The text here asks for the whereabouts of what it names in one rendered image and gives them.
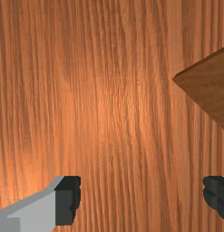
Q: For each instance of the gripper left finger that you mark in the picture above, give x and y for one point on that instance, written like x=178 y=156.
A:
x=43 y=208

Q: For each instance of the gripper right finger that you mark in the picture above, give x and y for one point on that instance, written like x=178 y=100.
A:
x=217 y=193

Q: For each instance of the brown door in frame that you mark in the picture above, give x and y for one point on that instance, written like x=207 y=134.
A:
x=208 y=84

